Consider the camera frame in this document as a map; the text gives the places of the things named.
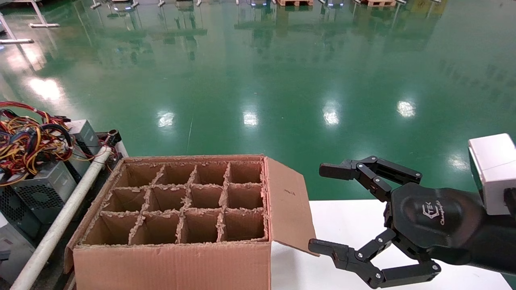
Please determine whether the white metal table leg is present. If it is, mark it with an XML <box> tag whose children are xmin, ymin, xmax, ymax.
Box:
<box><xmin>30</xmin><ymin>0</ymin><xmax>61</xmax><ymax>28</ymax></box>
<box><xmin>0</xmin><ymin>12</ymin><xmax>35</xmax><ymax>44</ymax></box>

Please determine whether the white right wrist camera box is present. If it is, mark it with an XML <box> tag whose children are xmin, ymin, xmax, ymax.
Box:
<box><xmin>468</xmin><ymin>133</ymin><xmax>516</xmax><ymax>216</ymax></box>

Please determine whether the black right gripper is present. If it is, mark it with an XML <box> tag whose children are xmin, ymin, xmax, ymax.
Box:
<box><xmin>308</xmin><ymin>155</ymin><xmax>489</xmax><ymax>289</ymax></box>

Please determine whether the tangled coloured cable pile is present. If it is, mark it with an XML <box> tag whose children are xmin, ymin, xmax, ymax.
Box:
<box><xmin>0</xmin><ymin>101</ymin><xmax>75</xmax><ymax>186</ymax></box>

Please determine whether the grey power supply with fan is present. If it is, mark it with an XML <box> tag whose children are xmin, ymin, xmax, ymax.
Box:
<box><xmin>0</xmin><ymin>161</ymin><xmax>78</xmax><ymax>239</ymax></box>

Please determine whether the black tube fitting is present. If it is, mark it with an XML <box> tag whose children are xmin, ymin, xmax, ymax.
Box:
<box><xmin>99</xmin><ymin>129</ymin><xmax>123</xmax><ymax>147</ymax></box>

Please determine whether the cardboard divider grid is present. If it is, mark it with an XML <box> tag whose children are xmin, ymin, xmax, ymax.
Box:
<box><xmin>83</xmin><ymin>160</ymin><xmax>270</xmax><ymax>244</ymax></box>

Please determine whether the grey metal unit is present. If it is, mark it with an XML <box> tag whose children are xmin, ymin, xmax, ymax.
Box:
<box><xmin>0</xmin><ymin>213</ymin><xmax>37</xmax><ymax>284</ymax></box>

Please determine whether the white plastic pipe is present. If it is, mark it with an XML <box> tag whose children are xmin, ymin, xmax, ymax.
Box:
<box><xmin>10</xmin><ymin>146</ymin><xmax>114</xmax><ymax>290</ymax></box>

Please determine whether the brown cardboard box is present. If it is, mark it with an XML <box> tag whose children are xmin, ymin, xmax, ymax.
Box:
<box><xmin>64</xmin><ymin>154</ymin><xmax>317</xmax><ymax>290</ymax></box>

